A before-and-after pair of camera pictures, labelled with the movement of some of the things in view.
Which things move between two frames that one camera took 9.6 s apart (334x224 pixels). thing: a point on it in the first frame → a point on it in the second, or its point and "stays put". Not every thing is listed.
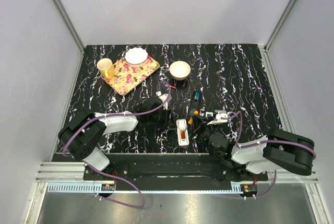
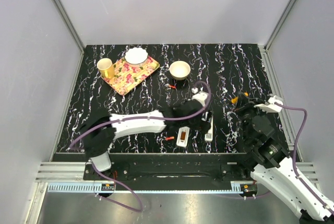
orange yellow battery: x=182 y=133 → x=171 y=138
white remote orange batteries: x=182 y=132 stays put
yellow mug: x=106 y=68 stays put
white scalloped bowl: x=135 y=55 stays put
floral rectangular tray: x=127 y=77 stays put
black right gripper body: x=206 y=130 → x=247 y=110
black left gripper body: x=164 y=118 → x=198 y=124
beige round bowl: x=179 y=70 stays put
